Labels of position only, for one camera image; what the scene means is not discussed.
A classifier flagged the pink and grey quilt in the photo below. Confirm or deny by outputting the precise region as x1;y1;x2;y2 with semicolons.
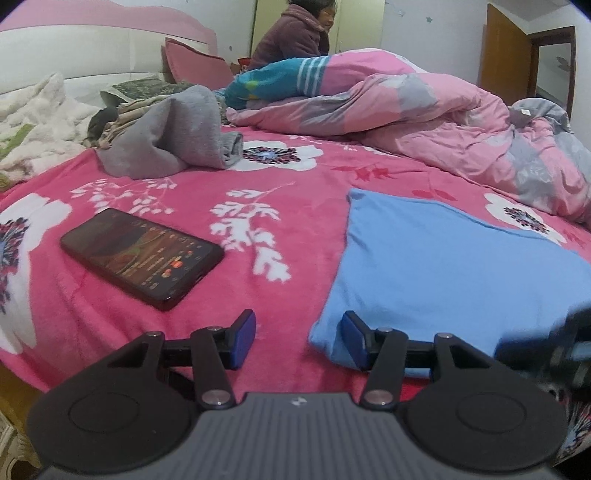
226;49;590;225

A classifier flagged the white padded headboard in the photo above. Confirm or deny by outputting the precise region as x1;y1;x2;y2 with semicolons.
1;1;218;94

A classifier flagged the black smartphone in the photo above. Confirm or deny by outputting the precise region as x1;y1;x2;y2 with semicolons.
60;208;224;311

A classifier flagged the white fluffy blanket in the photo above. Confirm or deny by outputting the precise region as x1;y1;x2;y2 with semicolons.
0;73;98;192

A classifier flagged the pink floral bed blanket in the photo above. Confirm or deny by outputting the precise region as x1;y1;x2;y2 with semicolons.
1;129;590;395

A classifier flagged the brown wooden door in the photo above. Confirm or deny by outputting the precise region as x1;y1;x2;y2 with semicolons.
479;4;576;113

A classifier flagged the person in purple jacket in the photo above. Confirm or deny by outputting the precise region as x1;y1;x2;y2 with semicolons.
246;0;338;71

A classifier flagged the grey folded garment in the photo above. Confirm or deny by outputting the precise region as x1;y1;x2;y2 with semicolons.
96;85;243;180

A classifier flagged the teal striped blanket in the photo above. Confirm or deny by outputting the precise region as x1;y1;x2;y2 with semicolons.
223;56;331;110

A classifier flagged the light blue printed t-shirt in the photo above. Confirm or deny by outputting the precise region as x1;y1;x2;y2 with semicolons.
308;189;590;368

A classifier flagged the green patterned pillow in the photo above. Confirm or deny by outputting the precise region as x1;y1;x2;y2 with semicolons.
100;76;191;107

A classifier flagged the pink pillow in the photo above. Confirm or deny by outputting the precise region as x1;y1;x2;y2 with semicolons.
164;38;235;90

